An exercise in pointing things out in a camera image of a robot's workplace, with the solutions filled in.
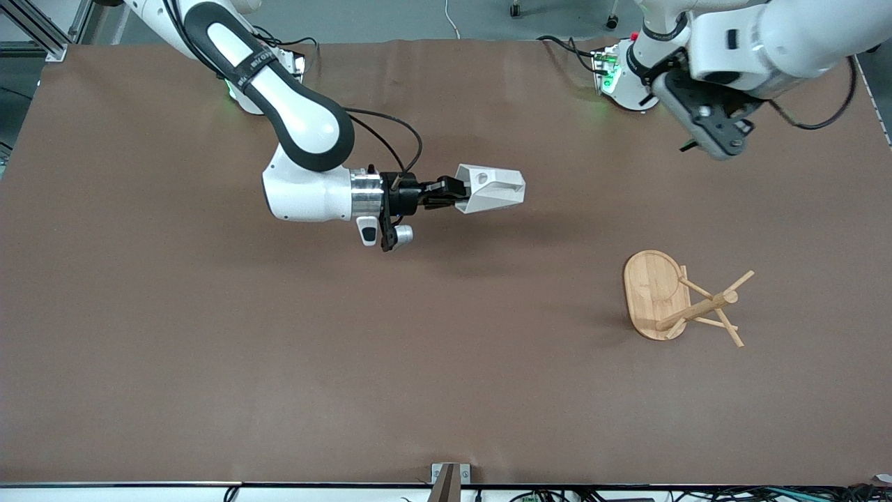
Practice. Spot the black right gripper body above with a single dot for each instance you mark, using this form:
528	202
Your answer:
405	196

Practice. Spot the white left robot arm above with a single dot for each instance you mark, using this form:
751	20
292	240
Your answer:
766	42

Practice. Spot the white faceted cup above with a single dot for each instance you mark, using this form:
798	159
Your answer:
495	189

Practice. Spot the brown table cover sheet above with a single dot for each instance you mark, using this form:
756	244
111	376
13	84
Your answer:
432	348

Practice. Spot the metal bracket with post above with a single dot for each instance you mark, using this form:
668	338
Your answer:
449	477

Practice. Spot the wooden cup rack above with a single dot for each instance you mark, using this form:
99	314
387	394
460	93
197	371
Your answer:
655	296

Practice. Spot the aluminium frame post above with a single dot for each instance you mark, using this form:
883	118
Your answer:
42	31

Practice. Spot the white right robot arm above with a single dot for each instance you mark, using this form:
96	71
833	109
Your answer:
306	125

